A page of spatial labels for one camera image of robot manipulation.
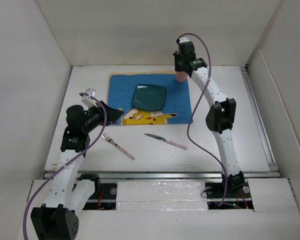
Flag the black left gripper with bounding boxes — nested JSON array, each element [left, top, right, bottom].
[[82, 100, 123, 134]]

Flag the pink plastic cup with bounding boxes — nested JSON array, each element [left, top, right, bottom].
[[175, 71, 188, 83]]

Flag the fork with pink handle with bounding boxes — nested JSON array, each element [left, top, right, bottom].
[[102, 133, 135, 161]]

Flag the dark teal square plate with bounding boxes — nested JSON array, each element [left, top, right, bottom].
[[132, 83, 167, 112]]

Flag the blue Pikachu cloth placemat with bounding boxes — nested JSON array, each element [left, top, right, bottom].
[[107, 72, 192, 126]]

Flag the knife with pink handle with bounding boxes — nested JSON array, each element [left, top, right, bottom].
[[144, 133, 188, 150]]

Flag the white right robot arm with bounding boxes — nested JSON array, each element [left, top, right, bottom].
[[173, 37, 245, 197]]

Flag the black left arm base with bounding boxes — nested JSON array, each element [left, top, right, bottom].
[[77, 173, 117, 200]]

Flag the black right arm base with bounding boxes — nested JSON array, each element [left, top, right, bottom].
[[201, 179, 251, 201]]

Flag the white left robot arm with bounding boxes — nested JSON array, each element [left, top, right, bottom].
[[30, 102, 123, 240]]

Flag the white foam front panel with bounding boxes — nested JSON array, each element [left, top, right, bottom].
[[17, 178, 300, 240]]

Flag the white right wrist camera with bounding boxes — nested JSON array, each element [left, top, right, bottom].
[[176, 36, 190, 44]]

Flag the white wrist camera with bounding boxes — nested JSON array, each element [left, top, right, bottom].
[[81, 88, 96, 108], [176, 36, 190, 44]]

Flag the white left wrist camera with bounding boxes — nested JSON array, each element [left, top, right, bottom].
[[81, 88, 96, 108]]

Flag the aluminium right side rail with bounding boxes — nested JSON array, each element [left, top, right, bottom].
[[240, 67, 279, 172]]

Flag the aluminium table edge rail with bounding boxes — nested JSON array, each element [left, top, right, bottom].
[[77, 170, 281, 179]]

